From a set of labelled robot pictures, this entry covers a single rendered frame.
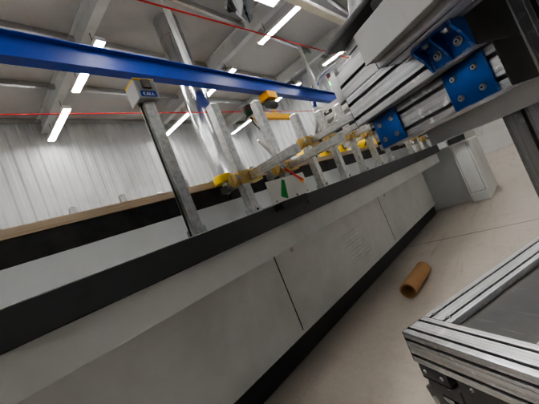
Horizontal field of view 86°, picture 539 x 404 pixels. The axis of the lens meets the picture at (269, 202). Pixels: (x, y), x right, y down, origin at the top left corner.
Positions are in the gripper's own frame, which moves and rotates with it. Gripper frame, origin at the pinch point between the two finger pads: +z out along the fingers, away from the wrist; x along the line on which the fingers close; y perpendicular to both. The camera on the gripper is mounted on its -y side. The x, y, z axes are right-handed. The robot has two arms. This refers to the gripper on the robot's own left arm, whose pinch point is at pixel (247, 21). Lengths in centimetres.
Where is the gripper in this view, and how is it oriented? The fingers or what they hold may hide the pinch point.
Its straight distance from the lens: 116.9
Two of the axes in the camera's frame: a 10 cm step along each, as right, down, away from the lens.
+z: 3.8, 9.3, -0.4
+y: 3.1, -1.7, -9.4
